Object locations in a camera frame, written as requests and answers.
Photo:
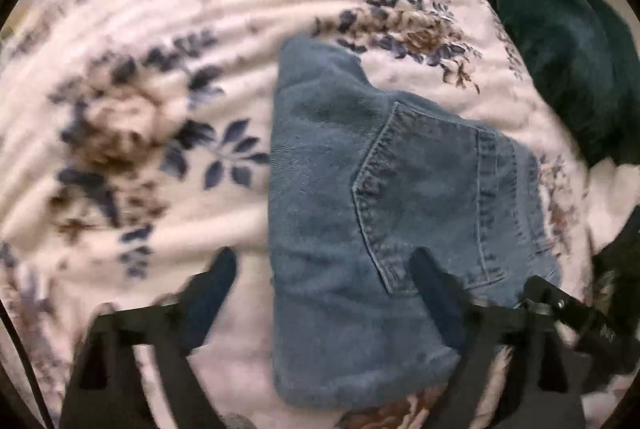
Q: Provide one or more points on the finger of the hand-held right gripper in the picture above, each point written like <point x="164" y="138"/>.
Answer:
<point x="560" y="304"/>

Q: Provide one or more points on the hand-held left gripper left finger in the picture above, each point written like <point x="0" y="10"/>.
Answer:
<point x="205" y="304"/>

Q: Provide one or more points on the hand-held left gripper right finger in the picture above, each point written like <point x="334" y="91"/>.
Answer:
<point x="440" y="304"/>

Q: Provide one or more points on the blue jeans pants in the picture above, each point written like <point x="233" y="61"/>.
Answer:
<point x="360" y="219"/>

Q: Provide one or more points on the white and dark folded cloth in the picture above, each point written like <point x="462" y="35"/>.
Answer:
<point x="615" y="204"/>

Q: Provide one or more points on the large dark green pillow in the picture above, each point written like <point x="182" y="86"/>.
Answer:
<point x="560" y="59"/>

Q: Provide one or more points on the floral bed blanket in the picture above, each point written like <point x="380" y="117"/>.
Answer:
<point x="150" y="59"/>

